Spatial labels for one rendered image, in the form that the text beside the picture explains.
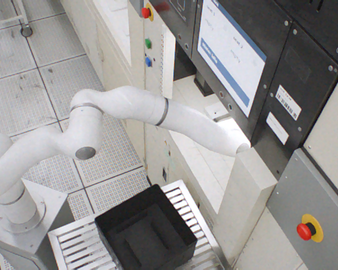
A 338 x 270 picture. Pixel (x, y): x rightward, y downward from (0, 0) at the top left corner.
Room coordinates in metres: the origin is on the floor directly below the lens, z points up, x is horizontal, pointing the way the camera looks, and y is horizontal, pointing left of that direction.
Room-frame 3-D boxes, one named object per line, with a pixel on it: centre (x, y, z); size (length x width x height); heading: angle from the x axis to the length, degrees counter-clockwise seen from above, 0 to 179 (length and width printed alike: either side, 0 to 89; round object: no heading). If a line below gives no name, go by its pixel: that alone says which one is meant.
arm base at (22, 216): (0.65, 0.59, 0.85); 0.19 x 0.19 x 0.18
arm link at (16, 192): (0.69, 0.59, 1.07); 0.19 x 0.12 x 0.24; 9
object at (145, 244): (0.54, 0.07, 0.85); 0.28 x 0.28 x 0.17; 36
